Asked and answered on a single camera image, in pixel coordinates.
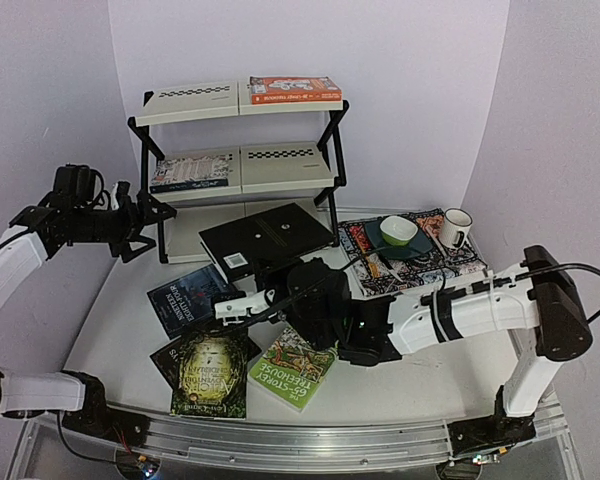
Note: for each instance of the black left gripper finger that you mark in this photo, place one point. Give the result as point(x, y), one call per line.
point(151, 211)
point(134, 244)

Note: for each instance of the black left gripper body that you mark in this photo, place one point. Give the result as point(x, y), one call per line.
point(112, 227)

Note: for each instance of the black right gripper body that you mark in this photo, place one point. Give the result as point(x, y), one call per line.
point(272, 282)

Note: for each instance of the floral Little Women book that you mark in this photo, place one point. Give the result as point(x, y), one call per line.
point(191, 173)

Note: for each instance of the black Moon and Sixpence book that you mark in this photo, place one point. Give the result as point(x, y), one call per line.
point(273, 235)

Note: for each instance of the orange 78-Storey Treehouse book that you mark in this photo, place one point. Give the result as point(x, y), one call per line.
point(288, 89)

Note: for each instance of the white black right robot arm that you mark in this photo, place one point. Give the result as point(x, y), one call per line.
point(486, 343)

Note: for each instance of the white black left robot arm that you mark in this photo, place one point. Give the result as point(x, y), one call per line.
point(77, 210)

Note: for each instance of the patterned fabric placemat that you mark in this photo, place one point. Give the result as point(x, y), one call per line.
point(440, 264)

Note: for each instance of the green 65-Storey Treehouse book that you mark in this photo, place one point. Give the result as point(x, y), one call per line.
point(291, 370)

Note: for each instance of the dark blue Nineteen Eighty-Four book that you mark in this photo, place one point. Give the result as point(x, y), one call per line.
point(186, 301)

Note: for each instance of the beige three-tier shelf rack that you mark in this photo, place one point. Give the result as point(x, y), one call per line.
point(233, 181)

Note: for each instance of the green white bowl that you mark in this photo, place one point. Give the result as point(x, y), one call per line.
point(397, 231)

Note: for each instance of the dark red black book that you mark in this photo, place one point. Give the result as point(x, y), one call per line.
point(167, 360)

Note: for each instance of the teal plate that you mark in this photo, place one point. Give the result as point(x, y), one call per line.
point(420, 245)

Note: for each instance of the green Alice in Wonderland book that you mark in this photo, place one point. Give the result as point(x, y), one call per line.
point(215, 400)

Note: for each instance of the white ribbed mug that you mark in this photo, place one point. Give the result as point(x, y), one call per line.
point(455, 228)

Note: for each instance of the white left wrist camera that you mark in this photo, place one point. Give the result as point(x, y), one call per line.
point(120, 195)

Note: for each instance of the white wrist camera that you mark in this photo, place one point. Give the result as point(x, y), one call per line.
point(234, 308)
point(120, 195)

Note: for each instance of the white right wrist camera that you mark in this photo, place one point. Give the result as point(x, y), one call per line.
point(234, 308)

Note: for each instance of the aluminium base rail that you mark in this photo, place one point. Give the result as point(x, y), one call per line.
point(290, 442)

